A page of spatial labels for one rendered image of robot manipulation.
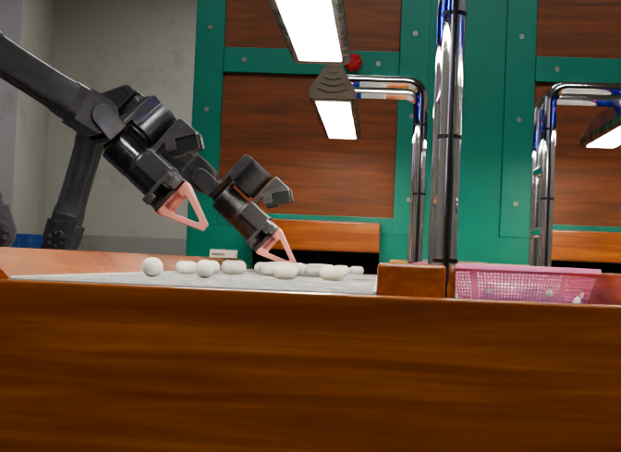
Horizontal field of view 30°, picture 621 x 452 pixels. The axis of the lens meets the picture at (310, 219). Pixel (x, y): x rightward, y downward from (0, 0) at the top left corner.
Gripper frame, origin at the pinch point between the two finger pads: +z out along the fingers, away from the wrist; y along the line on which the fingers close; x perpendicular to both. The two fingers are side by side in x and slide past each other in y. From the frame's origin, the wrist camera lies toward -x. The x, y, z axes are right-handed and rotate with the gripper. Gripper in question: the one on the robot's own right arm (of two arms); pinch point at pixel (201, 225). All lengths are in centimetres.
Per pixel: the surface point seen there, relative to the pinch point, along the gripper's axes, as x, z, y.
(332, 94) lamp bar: -30.5, 0.1, 9.5
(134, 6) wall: -36, -240, 680
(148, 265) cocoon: 2, 7, -63
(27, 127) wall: 78, -214, 602
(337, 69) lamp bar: -34.3, -2.0, 9.5
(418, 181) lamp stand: -31.1, 20.5, 30.9
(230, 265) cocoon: 0.2, 9.6, -18.7
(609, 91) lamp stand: -68, 35, 31
